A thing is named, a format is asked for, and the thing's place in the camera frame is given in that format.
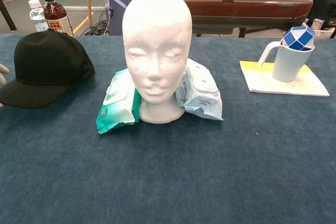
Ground white yellow square mat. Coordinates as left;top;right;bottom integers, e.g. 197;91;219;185
239;60;330;97

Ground tangled floor cables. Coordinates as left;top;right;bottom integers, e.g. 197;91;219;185
81;11;110;36

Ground white plastic basket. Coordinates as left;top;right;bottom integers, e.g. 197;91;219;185
301;22;336;40

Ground clear water bottle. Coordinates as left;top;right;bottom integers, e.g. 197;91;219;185
28;0;49;33

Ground dark tea bottle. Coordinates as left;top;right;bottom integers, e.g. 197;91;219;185
42;0;76;38

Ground brown mahjong table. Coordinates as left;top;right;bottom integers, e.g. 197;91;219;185
156;0;314;38

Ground light blue wet wipes pack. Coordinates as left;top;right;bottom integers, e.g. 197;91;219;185
175;58;224;122

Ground light blue handled mug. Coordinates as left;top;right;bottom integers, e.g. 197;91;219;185
257;40;315;83

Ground blue felt table cover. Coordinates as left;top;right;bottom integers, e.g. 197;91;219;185
0;34;336;224

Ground blue mobile robot base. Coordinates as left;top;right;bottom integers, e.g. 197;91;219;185
104;0;140;36

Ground white foam mannequin head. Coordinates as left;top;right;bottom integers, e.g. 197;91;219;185
122;0;194;124

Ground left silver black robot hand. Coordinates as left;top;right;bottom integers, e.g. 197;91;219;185
0;63;11;87

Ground blue white snake puzzle ball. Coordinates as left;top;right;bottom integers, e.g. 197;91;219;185
282;26;316;51

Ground black table leg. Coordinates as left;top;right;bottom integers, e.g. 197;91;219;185
0;0;17;31

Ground black baseball cap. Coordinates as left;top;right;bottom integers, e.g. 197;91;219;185
0;28;96;109

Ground green wet wipes pack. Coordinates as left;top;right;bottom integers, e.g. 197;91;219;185
96;68;142;135

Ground small drink carton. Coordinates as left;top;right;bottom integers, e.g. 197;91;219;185
311;18;324;30

